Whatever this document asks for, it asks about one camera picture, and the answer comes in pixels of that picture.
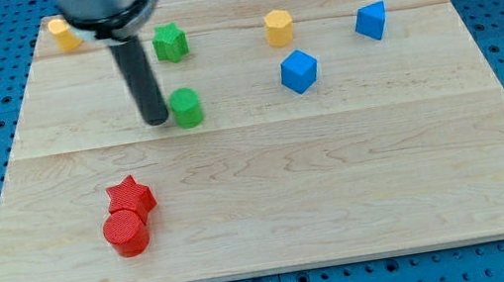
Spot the red star block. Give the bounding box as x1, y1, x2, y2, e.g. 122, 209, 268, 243
106, 175, 157, 225

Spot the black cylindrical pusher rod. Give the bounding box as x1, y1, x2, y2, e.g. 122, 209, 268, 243
109, 36, 169, 127

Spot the blue cube block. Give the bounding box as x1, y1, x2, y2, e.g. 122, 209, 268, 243
280, 50, 318, 94

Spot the light wooden board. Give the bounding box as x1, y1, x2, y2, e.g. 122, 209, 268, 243
0, 0, 504, 282

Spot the green star block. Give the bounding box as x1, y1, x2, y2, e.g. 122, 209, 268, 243
152, 22, 189, 62

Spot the green cylinder block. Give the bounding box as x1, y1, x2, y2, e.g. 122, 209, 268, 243
169, 87, 204, 129

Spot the red cylinder block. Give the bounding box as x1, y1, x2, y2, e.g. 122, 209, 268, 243
102, 210, 151, 258

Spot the yellow block far left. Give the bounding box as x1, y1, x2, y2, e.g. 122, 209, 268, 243
48, 18, 83, 52

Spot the blue triangular prism block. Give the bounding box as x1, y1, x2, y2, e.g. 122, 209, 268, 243
354, 0, 386, 40

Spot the yellow hexagon block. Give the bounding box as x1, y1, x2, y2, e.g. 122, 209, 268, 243
263, 9, 294, 47

